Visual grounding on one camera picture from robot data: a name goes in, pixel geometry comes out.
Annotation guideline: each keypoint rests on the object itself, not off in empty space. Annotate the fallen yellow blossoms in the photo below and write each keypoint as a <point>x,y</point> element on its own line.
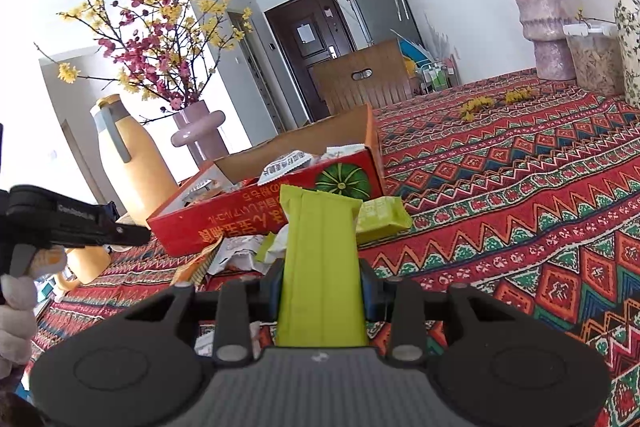
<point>480,104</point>

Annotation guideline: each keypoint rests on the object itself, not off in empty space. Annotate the textured pink vase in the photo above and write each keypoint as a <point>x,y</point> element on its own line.
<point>545,27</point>

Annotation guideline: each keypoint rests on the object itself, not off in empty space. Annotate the yellow thermos jug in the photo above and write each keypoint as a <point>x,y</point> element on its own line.
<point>135,157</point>

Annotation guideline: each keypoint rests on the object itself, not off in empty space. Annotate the white pampas grass bunch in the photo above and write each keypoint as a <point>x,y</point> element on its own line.
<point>417,44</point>

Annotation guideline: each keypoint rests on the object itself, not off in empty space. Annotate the clear storage jar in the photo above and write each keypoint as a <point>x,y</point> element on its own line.
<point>595,62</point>

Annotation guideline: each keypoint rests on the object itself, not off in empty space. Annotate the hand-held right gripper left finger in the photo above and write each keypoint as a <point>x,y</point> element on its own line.
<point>274,302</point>

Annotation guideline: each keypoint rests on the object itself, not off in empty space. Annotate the lime green snack bar packet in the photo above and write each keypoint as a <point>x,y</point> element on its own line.
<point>322,267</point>

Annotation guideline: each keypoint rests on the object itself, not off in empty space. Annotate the dark brown door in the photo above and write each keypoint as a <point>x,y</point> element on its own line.
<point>300,52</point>

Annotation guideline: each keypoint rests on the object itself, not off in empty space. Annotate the pink and yellow blossom branches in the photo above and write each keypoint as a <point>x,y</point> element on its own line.
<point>160,32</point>

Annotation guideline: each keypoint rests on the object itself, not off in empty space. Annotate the floral white vase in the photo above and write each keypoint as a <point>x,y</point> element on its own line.
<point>629,47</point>

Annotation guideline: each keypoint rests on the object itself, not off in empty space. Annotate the red cardboard box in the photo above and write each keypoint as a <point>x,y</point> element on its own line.
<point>260,212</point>

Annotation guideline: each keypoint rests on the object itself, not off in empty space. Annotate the yellow mug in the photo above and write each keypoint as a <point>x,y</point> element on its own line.
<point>87,264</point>

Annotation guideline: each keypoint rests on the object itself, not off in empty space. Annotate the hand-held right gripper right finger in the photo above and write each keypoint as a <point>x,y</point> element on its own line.
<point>369,302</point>

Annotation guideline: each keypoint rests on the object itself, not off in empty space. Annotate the pile of snack packets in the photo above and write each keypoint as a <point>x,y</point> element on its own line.
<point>235,257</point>

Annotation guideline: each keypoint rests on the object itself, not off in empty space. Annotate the grey refrigerator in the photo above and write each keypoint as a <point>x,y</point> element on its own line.
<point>380,7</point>

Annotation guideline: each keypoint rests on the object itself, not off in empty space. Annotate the wooden chair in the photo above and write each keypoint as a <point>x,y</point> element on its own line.
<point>365,82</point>

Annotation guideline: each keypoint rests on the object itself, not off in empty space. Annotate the person's left hand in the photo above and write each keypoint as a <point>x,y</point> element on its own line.
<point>17,327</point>

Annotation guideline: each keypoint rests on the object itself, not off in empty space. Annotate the pale green snack packet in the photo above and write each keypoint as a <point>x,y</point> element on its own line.
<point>382,219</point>

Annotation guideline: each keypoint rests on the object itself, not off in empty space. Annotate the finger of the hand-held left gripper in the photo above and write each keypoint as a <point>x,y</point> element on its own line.
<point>75,222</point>
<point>110,212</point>

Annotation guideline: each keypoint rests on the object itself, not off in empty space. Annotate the heap of snack packets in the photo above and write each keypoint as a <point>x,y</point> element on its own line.
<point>280,169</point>

